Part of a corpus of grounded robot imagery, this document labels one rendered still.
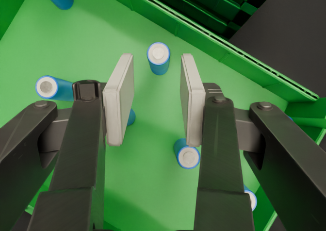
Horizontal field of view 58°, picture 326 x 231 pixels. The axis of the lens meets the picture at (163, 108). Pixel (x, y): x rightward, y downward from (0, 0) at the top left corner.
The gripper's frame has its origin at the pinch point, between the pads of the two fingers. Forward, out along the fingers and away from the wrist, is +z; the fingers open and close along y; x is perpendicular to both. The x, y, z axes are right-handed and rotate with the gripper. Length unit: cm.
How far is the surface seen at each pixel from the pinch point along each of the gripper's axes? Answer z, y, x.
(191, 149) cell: 3.3, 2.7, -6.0
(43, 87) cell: 5.0, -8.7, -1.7
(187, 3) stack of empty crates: 34.8, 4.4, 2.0
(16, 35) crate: 13.3, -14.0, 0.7
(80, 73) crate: 11.7, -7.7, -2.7
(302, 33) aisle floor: 47, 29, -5
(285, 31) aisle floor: 47, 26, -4
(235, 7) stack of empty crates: 26.2, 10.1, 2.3
